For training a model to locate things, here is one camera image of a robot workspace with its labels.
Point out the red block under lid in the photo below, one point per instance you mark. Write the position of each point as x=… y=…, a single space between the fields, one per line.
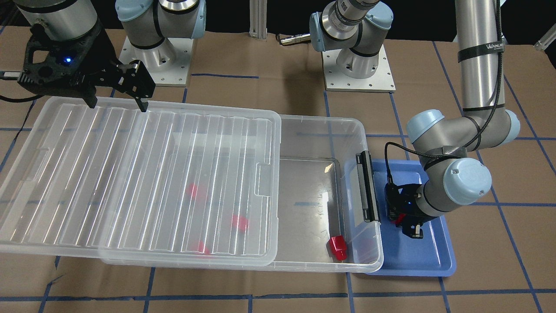
x=196 y=192
x=201 y=248
x=240 y=223

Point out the red block in box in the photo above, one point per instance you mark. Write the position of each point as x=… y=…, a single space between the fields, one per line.
x=338 y=247

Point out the blue plastic tray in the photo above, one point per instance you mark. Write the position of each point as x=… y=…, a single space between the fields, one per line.
x=431 y=256

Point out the clear plastic storage box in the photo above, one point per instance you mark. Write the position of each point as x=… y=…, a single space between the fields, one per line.
x=293 y=177

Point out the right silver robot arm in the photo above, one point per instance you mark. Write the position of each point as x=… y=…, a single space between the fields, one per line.
x=147 y=23

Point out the red block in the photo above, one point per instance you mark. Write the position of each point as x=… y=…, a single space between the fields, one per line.
x=196 y=192
x=201 y=248
x=399 y=219
x=338 y=247
x=240 y=223

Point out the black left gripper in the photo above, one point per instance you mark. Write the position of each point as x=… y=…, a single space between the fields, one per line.
x=415 y=209

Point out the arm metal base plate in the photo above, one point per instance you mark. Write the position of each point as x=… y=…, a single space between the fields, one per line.
x=346 y=72
x=165 y=69

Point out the aluminium frame post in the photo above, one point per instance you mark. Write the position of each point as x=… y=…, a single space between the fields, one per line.
x=258 y=19

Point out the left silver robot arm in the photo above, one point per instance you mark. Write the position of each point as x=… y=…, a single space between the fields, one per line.
x=357 y=29

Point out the clear plastic box lid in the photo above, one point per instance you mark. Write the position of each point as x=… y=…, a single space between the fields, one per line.
x=53 y=196

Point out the black box latch handle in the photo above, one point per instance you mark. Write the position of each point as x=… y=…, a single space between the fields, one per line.
x=367 y=188

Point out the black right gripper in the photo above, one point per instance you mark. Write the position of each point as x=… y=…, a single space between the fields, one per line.
x=99 y=53

